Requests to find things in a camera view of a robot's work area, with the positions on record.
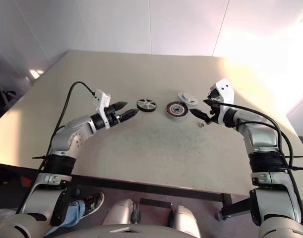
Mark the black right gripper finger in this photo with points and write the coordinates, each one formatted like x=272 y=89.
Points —
x=212 y=102
x=202 y=116

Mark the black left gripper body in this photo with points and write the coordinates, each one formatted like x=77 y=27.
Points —
x=112 y=119

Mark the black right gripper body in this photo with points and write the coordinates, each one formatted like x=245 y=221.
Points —
x=215 y=111

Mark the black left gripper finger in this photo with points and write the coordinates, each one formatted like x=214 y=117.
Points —
x=120 y=104
x=127 y=115

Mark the black spoked rotor disc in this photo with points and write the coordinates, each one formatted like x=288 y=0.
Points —
x=145 y=104

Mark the grey round cap plate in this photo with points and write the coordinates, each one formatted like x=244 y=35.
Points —
x=187 y=98

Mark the silver stator with copper coils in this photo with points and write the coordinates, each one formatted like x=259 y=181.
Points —
x=176 y=110

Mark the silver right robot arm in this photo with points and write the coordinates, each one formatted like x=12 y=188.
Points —
x=260 y=136

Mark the black flat plate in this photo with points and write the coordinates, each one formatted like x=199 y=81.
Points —
x=156 y=204

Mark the silver left robot thigh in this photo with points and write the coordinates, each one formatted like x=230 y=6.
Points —
x=119 y=213

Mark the silver robot thigh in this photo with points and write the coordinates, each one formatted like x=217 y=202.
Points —
x=187 y=223
x=119 y=213

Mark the grey caster wheel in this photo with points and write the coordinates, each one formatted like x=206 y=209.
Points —
x=221 y=216

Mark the red item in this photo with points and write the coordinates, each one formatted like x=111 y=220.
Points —
x=29 y=182

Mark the silver right robot thigh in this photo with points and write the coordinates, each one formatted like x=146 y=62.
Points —
x=187 y=223

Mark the black tripod stand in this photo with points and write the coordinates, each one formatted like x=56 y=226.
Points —
x=2 y=96

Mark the silver robot torso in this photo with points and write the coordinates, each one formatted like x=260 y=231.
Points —
x=116 y=231

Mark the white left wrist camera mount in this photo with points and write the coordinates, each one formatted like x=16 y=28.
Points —
x=101 y=98

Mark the black table frame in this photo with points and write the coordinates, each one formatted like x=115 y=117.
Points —
x=141 y=187

